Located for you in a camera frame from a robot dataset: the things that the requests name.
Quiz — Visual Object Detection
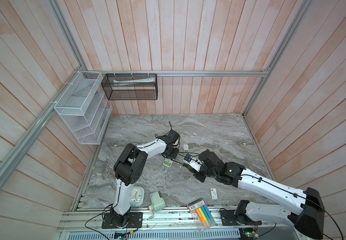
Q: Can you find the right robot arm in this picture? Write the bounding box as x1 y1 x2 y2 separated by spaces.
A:
184 150 325 240

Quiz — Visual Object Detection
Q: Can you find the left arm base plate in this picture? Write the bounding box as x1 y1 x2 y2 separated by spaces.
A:
102 212 143 229

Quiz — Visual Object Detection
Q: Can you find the paper in black basket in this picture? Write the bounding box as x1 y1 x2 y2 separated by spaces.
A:
113 77 156 87

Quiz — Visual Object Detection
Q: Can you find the pale green alarm clock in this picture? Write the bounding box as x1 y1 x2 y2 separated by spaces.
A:
130 186 145 208

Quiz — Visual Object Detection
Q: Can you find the red white remote control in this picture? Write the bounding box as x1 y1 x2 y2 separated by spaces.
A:
163 159 173 168

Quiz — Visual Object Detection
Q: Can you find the pack of coloured markers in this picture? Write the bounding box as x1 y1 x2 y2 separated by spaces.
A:
187 198 217 232

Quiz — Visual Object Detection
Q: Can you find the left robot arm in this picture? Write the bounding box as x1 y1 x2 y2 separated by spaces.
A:
113 130 180 217

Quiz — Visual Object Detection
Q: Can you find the black wire mesh basket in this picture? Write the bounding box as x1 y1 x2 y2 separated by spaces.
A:
101 73 159 101

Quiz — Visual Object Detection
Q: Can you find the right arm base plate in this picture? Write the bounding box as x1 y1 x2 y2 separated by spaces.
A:
219 208 262 226

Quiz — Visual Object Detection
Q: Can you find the white wire mesh shelf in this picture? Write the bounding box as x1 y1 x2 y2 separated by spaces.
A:
54 71 113 145

